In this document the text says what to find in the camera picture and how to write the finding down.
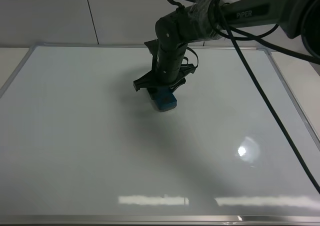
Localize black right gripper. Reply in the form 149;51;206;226
133;49;196;92

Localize blue board eraser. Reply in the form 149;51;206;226
147;88;177;112

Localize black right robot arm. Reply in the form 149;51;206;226
133;0;320;90

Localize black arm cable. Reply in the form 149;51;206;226
163;0;320;191

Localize white board with aluminium frame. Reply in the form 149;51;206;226
0;45;320;225

